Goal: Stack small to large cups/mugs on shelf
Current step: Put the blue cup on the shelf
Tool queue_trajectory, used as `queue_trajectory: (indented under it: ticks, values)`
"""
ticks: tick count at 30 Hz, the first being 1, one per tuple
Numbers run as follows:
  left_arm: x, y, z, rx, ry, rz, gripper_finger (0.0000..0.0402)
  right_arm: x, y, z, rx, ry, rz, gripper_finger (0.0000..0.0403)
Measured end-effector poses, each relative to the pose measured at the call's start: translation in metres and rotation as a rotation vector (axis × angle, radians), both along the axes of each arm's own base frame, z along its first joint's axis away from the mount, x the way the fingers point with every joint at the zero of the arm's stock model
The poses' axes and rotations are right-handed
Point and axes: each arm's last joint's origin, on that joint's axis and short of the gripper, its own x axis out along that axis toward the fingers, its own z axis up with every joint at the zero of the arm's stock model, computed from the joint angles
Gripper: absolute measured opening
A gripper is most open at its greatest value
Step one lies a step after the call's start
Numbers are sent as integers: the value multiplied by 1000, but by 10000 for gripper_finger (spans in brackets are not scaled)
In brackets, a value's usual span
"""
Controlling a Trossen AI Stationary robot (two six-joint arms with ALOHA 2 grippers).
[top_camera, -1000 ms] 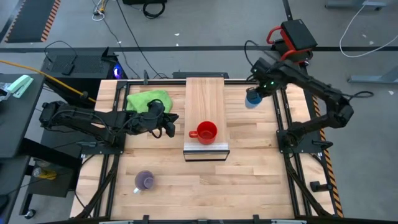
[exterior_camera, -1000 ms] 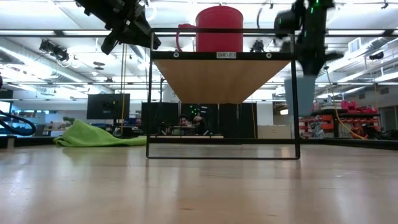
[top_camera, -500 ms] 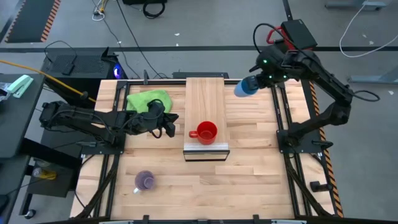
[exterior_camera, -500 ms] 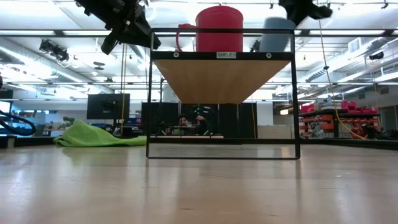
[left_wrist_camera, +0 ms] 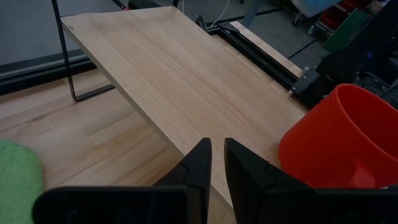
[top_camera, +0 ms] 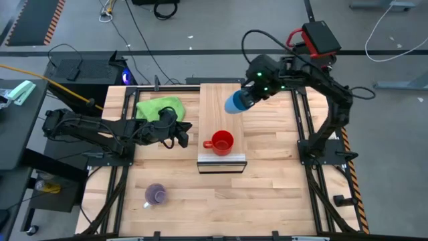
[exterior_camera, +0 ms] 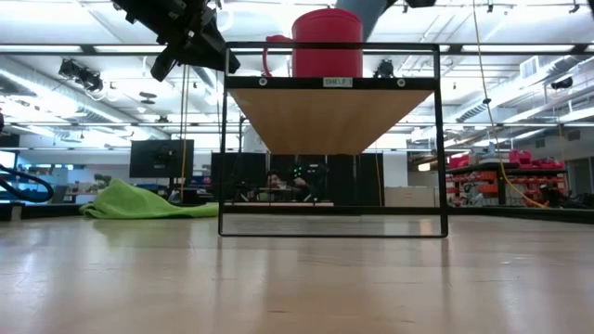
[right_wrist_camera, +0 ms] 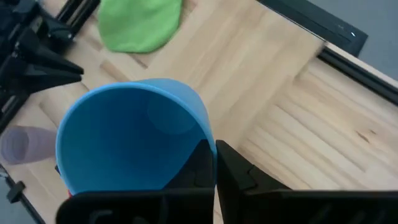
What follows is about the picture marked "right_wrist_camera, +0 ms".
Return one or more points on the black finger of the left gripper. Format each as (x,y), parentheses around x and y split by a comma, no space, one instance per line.
(46,57)
(43,82)

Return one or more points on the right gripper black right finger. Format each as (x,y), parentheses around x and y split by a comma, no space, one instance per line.
(280,207)

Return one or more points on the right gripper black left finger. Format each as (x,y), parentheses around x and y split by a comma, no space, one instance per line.
(140,207)

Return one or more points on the purple translucent mug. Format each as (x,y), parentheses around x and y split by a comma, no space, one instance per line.
(28,144)

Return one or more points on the blue cup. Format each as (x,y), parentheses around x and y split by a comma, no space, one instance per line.
(124,140)

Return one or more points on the green cloth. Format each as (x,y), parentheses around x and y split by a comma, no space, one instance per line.
(140,25)

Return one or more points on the black metal frame rail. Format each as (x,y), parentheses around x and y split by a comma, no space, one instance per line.
(326,28)

